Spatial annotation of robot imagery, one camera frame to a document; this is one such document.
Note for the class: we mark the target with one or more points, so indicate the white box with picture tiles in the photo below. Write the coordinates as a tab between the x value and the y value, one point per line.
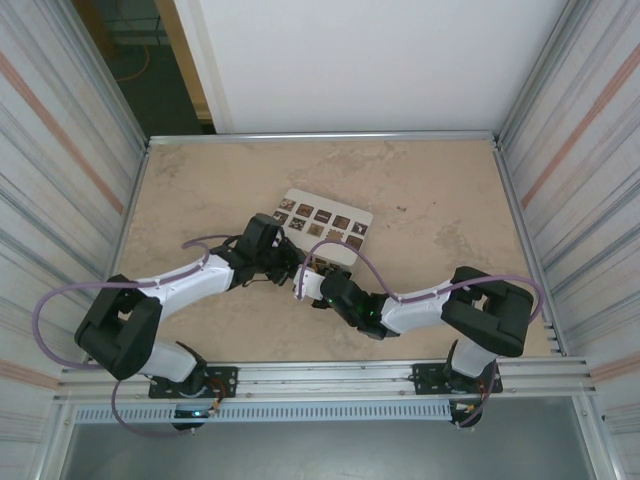
330	220

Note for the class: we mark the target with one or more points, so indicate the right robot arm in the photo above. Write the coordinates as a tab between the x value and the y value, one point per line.
415	312

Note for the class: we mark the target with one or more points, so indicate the grey metal sheet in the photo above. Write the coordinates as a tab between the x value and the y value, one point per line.
350	450

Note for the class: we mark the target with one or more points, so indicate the long aluminium base rail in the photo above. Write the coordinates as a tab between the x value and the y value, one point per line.
325	380

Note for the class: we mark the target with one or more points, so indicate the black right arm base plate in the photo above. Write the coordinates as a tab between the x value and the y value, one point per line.
425	377

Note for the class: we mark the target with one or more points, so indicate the aluminium table edge rail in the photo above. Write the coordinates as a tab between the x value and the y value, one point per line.
320	137

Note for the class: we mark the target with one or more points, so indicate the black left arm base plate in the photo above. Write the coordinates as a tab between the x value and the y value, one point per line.
225	380

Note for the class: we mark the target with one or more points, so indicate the aluminium side rail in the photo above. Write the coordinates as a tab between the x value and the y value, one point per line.
127	215
522	235

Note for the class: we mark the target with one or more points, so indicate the wooden door frame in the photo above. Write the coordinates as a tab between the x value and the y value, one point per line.
186	65

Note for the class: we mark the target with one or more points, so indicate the aluminium frame post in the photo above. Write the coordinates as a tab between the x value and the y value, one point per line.
107	70
532	70

